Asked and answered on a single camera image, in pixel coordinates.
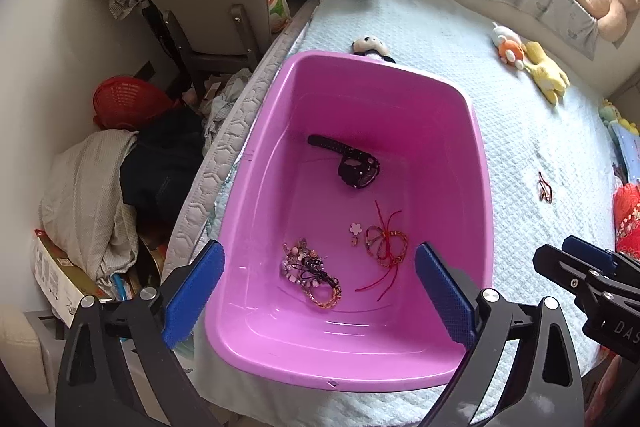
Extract dark clothing pile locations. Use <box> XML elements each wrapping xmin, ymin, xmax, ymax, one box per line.
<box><xmin>120</xmin><ymin>109</ymin><xmax>206</xmax><ymax>228</ymax></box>

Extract white crumpled clothes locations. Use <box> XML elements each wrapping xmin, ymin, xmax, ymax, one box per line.
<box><xmin>200</xmin><ymin>69</ymin><xmax>256</xmax><ymax>142</ymax></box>

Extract red string bracelet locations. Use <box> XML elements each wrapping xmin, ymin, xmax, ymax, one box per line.
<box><xmin>355</xmin><ymin>201</ymin><xmax>408</xmax><ymax>295</ymax></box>

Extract light blue quilted bedspread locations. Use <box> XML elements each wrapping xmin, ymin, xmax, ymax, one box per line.
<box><xmin>190</xmin><ymin>0</ymin><xmax>631</xmax><ymax>427</ymax></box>

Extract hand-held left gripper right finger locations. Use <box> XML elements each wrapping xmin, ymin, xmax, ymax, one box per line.
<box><xmin>415</xmin><ymin>242</ymin><xmax>586</xmax><ymax>427</ymax></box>

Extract red floral pillow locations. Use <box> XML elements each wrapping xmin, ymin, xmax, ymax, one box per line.
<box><xmin>614</xmin><ymin>182</ymin><xmax>640</xmax><ymax>253</ymax></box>

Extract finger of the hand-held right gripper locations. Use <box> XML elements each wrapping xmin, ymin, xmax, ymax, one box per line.
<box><xmin>532</xmin><ymin>244</ymin><xmax>608</xmax><ymax>304</ymax></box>
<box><xmin>562</xmin><ymin>235</ymin><xmax>640</xmax><ymax>280</ymax></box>

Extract orange white plush toy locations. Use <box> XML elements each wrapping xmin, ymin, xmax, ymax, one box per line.
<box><xmin>490</xmin><ymin>23</ymin><xmax>527</xmax><ymax>68</ymax></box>

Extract red plastic basket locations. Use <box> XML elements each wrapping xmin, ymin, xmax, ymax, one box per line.
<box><xmin>92</xmin><ymin>76</ymin><xmax>173</xmax><ymax>130</ymax></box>

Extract yellow plush toy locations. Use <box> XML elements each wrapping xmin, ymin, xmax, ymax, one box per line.
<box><xmin>522</xmin><ymin>41</ymin><xmax>571</xmax><ymax>105</ymax></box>

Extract pink plastic tub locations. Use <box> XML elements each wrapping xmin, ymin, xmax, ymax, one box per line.
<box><xmin>204</xmin><ymin>51</ymin><xmax>496</xmax><ymax>394</ymax></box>

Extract cardboard box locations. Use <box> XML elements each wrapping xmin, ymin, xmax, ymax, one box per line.
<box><xmin>32</xmin><ymin>229</ymin><xmax>108</xmax><ymax>328</ymax></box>

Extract black wrist watch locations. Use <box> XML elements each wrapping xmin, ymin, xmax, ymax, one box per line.
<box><xmin>307</xmin><ymin>134</ymin><xmax>381</xmax><ymax>190</ymax></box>

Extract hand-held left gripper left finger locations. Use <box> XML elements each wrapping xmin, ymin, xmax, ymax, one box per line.
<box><xmin>55</xmin><ymin>239</ymin><xmax>226</xmax><ymax>427</ymax></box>

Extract brown beaded bracelet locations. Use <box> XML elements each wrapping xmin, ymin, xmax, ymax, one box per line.
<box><xmin>282</xmin><ymin>237</ymin><xmax>343</xmax><ymax>309</ymax></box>

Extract beige blanket pile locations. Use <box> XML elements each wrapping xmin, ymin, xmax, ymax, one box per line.
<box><xmin>40</xmin><ymin>129</ymin><xmax>141</xmax><ymax>293</ymax></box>

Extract beige padded bed frame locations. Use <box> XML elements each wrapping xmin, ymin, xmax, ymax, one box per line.
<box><xmin>602</xmin><ymin>72</ymin><xmax>640</xmax><ymax>108</ymax></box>

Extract grey quilted mattress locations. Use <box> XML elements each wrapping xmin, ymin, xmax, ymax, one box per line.
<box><xmin>160</xmin><ymin>0</ymin><xmax>321</xmax><ymax>278</ymax></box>

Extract panda plush toy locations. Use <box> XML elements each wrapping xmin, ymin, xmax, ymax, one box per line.
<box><xmin>350</xmin><ymin>35</ymin><xmax>397</xmax><ymax>64</ymax></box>

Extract green plush toy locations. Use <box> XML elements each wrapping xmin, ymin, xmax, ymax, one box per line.
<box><xmin>600</xmin><ymin>99</ymin><xmax>623</xmax><ymax>125</ymax></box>

